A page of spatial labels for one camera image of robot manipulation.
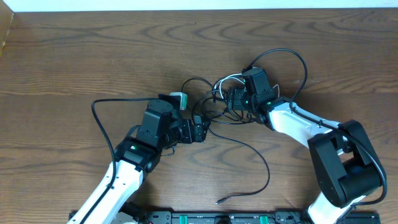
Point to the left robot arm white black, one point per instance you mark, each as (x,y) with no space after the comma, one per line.
(138,154)

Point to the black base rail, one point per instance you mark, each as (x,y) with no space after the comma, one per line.
(131,213)

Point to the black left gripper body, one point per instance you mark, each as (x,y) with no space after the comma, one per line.
(198,132)

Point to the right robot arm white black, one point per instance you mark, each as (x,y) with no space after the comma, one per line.
(346,165)

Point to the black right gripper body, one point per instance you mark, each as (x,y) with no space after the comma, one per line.
(234,98)

